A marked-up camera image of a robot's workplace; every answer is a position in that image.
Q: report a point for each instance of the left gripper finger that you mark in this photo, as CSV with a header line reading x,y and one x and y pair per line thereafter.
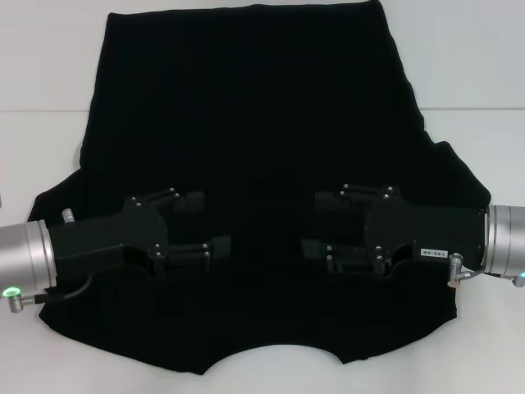
x,y
193,251
188,202

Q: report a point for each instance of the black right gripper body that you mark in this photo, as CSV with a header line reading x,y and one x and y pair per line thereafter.
x,y
430,230

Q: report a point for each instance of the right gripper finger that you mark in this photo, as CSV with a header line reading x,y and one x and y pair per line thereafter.
x,y
361,195
348,262

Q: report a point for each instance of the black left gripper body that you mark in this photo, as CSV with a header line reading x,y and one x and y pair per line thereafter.
x,y
106,236

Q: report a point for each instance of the black shirt with white print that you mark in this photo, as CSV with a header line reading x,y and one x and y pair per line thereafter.
x,y
262,102

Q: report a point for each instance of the silver connector stub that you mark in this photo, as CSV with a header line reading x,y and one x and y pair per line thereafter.
x,y
68,216

